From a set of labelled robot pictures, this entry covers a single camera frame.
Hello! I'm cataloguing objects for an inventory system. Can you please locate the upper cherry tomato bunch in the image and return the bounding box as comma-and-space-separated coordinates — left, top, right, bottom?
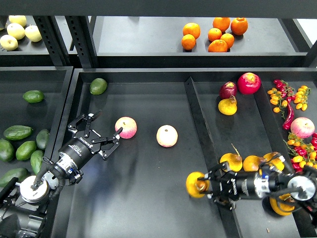
267, 79, 311, 119

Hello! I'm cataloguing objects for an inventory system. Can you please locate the black centre tray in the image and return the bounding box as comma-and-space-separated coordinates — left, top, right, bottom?
51, 69, 317, 238

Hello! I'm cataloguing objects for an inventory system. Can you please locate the yellow pear right tray middle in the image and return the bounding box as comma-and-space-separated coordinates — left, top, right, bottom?
243, 155, 266, 172

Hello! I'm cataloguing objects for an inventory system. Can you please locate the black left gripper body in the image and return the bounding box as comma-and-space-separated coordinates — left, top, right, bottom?
58, 130, 101, 170

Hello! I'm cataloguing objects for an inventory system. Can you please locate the orange back centre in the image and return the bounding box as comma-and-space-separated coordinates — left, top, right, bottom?
208, 28, 222, 42

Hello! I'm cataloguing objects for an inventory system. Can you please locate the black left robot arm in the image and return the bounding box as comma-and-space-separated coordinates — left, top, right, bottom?
0, 112, 123, 238

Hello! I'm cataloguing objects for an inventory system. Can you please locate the orange back right lower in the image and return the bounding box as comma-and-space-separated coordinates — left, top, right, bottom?
220, 33, 235, 49

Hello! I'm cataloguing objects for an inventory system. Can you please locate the cherry tomato bunch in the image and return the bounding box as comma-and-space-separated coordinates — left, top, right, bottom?
284, 132, 317, 172
267, 79, 311, 119

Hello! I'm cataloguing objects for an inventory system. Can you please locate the yellow pear right tray left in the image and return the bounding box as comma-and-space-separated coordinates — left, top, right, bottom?
219, 144, 243, 172

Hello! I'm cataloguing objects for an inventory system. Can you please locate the orange back left lower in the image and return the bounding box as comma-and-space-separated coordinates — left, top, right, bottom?
181, 34, 196, 51

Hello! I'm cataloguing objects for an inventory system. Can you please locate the pink apple left centre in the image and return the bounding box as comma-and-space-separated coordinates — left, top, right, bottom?
115, 117, 137, 139

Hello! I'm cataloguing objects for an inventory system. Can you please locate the dark avocado by tray wall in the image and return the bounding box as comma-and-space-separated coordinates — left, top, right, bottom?
36, 129, 50, 150

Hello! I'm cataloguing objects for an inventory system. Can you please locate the green avocado tray corner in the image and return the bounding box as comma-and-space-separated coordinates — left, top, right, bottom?
90, 78, 107, 95

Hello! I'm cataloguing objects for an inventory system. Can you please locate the red chili pepper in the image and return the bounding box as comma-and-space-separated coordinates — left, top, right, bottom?
282, 104, 294, 130

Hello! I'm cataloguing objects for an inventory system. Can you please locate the yellow pear right tray bottom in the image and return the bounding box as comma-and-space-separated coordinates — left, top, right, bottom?
269, 193, 295, 216

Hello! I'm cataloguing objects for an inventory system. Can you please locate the orange back front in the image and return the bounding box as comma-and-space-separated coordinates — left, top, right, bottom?
208, 39, 228, 53

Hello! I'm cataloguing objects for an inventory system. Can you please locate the black metal shelf frame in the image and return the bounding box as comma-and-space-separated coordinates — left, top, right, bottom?
0, 0, 317, 68

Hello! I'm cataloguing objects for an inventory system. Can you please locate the dark avocado left edge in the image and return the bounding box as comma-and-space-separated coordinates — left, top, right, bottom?
0, 139, 15, 162

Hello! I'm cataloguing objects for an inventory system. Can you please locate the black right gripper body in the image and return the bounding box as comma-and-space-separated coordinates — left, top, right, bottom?
215, 171, 263, 201

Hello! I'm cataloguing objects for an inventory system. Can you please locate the pink apple far right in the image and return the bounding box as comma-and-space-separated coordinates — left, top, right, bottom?
290, 117, 315, 139

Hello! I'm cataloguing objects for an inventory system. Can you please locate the pale yellow pear middle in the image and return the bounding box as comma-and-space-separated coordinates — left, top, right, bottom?
6, 23, 25, 40

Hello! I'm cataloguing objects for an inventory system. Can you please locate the pale yellow pear right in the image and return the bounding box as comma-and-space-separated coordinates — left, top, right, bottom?
25, 25, 42, 42

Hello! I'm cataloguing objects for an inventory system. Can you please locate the green avocado left tray top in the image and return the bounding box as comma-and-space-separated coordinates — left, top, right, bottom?
22, 90, 45, 103

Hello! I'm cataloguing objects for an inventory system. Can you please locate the black tray divider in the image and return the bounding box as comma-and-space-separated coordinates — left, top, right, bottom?
184, 77, 242, 238

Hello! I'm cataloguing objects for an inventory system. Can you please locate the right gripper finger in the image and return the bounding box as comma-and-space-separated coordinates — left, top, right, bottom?
197, 184, 237, 210
197, 162, 231, 182

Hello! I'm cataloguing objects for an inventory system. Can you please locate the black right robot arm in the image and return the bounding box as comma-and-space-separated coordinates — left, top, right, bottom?
194, 161, 317, 218

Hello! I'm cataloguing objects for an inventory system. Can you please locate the bright red apple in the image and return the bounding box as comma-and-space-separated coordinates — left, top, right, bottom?
237, 72, 262, 95

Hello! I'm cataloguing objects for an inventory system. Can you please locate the pale yellow pear front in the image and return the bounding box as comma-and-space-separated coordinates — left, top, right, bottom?
0, 35, 18, 51

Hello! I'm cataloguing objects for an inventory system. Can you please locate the yellow pear tray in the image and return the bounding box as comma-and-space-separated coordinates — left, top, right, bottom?
263, 152, 285, 171
219, 144, 243, 172
269, 193, 295, 216
243, 155, 266, 172

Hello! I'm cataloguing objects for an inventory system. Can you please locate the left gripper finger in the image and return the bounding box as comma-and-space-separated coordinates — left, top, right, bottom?
67, 110, 102, 138
91, 127, 123, 161

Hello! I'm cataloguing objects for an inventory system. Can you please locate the pale pink apple centre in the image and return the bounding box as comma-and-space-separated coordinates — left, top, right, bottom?
156, 125, 178, 148

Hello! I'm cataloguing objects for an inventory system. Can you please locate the dark red apple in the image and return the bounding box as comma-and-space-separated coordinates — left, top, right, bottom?
219, 81, 237, 99

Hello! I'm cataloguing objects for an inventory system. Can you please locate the dark avocado bottom left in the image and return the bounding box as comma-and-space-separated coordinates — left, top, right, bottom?
0, 168, 30, 187

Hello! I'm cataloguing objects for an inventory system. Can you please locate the lower cherry tomato bunch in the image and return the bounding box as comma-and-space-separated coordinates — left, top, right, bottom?
284, 132, 317, 172

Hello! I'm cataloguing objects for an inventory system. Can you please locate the pale yellow pear top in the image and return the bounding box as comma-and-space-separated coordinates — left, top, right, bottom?
8, 15, 27, 27

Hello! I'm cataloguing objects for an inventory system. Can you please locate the pale yellow pear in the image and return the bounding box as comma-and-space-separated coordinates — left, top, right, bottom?
25, 25, 42, 42
8, 15, 27, 27
0, 35, 18, 51
6, 23, 25, 40

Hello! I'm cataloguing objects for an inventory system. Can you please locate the dark green long avocado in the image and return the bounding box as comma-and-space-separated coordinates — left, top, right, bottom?
3, 125, 33, 140

